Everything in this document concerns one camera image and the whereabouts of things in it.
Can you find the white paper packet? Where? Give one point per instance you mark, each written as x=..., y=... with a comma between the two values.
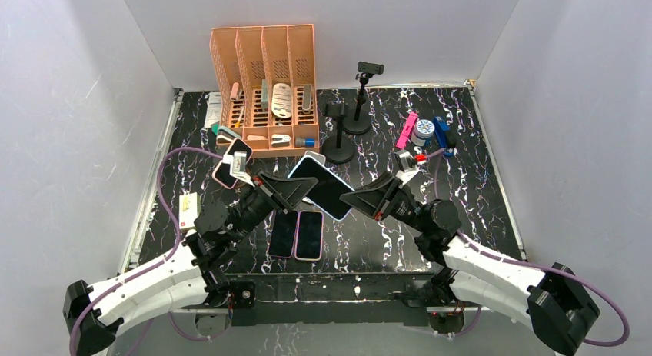
x=214, y=109

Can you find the orange plastic file organizer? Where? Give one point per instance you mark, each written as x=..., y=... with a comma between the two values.
x=267, y=80

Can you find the pink-cased tall smartphone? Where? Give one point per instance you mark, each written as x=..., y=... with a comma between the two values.
x=309, y=236

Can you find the magenta-edged black smartphone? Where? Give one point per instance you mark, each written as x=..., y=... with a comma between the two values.
x=281, y=244

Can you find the blue stapler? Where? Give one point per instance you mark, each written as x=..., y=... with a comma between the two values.
x=445, y=137

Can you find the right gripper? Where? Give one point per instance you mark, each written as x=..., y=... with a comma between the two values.
x=377, y=198

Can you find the white oval label tag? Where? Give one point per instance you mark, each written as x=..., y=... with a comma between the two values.
x=281, y=103

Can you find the white folding phone stand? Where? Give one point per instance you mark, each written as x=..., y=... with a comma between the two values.
x=319, y=158

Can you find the green white small box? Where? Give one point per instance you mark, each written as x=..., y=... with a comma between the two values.
x=264, y=95

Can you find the blue-edged smartphone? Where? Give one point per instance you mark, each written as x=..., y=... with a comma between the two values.
x=326, y=194

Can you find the grey bottle blue cap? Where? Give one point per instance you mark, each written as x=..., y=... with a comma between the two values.
x=300, y=142

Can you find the small white blue bottle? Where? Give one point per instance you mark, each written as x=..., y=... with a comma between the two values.
x=422, y=132

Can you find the black tall phone stand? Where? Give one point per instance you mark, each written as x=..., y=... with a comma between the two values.
x=359, y=122

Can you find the teal small box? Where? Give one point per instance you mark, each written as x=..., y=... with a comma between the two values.
x=223, y=133

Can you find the black round-base phone stand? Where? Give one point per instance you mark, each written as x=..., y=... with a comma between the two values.
x=337, y=148

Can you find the beige long stapler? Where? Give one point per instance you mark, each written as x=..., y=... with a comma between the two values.
x=306, y=97

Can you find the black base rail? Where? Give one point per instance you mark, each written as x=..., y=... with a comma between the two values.
x=409, y=299

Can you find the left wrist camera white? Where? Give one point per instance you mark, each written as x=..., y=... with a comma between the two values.
x=237, y=162

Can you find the small yellow white box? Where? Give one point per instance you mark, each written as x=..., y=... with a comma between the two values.
x=188, y=210

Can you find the pink highlighter marker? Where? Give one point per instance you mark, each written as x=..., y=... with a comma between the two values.
x=406, y=131

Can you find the pink eraser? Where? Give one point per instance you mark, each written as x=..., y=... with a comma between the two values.
x=235, y=91

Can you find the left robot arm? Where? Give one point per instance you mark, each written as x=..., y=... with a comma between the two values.
x=190, y=273

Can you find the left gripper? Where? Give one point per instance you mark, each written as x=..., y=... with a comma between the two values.
x=283, y=193

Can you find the white stapler in organizer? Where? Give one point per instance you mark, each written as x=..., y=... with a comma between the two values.
x=280, y=140

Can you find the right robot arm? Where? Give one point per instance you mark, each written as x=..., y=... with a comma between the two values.
x=549, y=300

